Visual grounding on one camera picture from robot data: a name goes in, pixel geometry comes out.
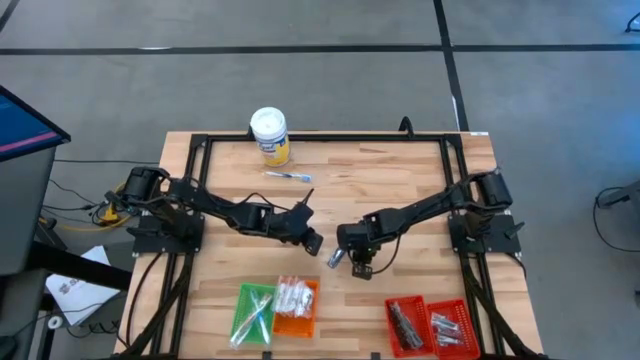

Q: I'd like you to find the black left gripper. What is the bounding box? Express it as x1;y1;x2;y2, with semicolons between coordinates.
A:
268;201;325;258

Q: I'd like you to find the yellow power plug cable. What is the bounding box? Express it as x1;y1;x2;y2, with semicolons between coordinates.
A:
94;182;126;227

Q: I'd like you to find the orange plastic slotted basket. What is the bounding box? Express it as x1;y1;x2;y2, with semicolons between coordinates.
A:
271;279;321;340

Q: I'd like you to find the pink toothbrush clear bag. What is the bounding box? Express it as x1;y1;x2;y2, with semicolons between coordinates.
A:
229;292;275;350

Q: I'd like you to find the monitor with blue screen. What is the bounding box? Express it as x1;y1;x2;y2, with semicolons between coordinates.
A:
0;84;72;162

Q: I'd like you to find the grey floor object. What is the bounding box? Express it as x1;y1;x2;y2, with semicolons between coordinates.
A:
594;179;640;211

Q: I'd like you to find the grey cabinet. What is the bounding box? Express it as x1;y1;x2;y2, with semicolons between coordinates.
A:
0;147;57;277

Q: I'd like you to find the long silver tool clear bag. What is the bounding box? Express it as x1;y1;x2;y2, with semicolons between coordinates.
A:
394;309;425;351

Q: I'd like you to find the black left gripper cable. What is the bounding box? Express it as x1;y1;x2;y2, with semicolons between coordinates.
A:
234;187;316;211

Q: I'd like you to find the black desk bar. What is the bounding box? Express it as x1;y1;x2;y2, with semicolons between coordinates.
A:
24;239;134;292

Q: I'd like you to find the red plastic slotted basket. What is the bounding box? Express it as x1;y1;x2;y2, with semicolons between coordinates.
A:
383;295;435;359
427;298;482;360

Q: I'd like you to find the white yellow wipes canister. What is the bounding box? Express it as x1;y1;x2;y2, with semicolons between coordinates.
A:
249;106;291;167

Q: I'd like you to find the black floor cable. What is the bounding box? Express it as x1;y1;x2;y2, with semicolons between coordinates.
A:
592;187;640;254

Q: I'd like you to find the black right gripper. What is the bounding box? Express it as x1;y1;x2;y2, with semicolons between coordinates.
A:
335;211;389;281

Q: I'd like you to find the blue white toothbrush clear bag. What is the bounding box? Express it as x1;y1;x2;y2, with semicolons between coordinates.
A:
248;289;273;346
263;170;313;184

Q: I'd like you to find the black aluminium table frame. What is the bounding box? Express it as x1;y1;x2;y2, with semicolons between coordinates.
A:
117;130;546;360

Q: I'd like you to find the green plastic slotted basket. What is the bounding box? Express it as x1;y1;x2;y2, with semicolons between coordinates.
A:
229;282;278;349

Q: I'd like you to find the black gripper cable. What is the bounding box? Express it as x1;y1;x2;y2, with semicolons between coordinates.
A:
234;187;316;211
372;233;402;276

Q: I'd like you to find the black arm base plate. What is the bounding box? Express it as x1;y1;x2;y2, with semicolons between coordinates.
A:
126;213;206;255
447;212;526;255

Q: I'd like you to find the black table edge hook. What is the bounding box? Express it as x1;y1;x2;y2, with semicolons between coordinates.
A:
397;115;417;140

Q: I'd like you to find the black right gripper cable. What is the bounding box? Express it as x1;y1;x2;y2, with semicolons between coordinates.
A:
372;233;402;276

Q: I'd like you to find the white paper sheet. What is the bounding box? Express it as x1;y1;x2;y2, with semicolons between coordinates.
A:
44;244;121;327

